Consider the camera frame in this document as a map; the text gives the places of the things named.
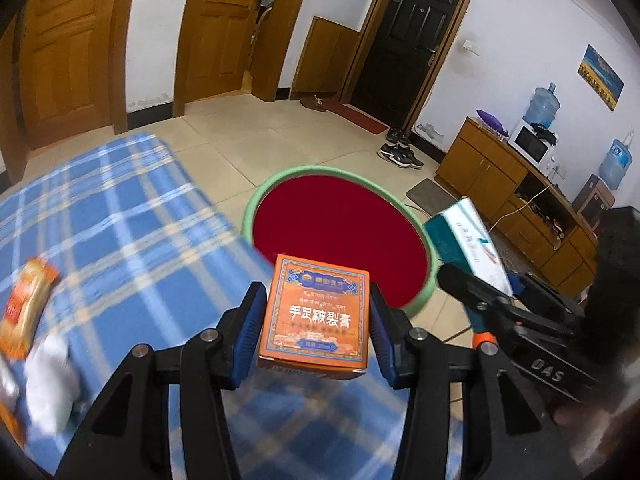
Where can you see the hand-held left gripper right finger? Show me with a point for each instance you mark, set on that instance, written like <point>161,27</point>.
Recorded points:
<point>382,340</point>

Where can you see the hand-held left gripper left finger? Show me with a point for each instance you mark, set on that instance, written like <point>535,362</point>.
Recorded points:
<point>250,330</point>

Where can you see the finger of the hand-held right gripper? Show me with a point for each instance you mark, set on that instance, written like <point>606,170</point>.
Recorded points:
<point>517,285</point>
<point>480,297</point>

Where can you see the white and green carton box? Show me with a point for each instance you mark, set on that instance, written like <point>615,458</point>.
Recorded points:
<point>465,240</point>

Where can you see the orange printed carton box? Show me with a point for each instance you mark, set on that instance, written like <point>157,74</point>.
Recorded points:
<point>315,310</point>

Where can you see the red bin with green rim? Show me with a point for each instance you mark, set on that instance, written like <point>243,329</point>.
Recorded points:
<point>340,230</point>

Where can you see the white plastic bag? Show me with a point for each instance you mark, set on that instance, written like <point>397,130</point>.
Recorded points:
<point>50,390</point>

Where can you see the orange snack packet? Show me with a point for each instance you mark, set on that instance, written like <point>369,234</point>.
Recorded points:
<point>27,305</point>

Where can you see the person's right forearm dark sleeve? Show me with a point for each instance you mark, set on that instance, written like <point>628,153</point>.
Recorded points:
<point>620,285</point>

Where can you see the brown water dispenser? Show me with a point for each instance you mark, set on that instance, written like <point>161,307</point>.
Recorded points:
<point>592,200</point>

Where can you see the grey floor mat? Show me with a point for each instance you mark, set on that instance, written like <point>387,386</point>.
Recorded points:
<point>430,191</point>

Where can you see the long wooden sideboard cabinet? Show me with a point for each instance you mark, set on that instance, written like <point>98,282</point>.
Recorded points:
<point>480,165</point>

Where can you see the white microwave oven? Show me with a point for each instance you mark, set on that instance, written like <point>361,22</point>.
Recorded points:
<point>530,144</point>

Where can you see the blue plaid tablecloth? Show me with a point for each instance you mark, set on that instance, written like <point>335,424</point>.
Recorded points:
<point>125,240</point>

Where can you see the blue water jug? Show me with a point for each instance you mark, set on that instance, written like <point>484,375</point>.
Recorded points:
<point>616,162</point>
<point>542,107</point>

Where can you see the black sneaker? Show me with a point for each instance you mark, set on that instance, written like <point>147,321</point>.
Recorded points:
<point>398,136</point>
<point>400,156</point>

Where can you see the purple bag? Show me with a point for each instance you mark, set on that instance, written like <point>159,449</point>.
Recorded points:
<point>491,121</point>

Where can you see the red doormat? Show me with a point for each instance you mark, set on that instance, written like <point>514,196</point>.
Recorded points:
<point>355,115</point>

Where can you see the brown slipper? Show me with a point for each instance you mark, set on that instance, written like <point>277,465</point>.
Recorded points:
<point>312,103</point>

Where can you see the black entrance door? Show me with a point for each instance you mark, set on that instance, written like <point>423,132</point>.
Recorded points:
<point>405,45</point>

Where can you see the open wooden door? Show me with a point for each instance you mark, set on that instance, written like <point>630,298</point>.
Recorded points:
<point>225,30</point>

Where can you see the closed wooden door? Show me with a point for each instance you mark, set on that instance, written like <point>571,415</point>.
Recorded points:
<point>65,50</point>

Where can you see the framed landscape wall picture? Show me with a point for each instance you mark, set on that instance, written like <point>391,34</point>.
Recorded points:
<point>601,76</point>

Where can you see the white wall switch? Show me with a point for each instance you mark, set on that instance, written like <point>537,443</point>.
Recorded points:
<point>470,46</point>

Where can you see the wooden wall panel cabinet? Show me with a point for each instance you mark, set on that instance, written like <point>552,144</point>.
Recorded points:
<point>322,60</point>

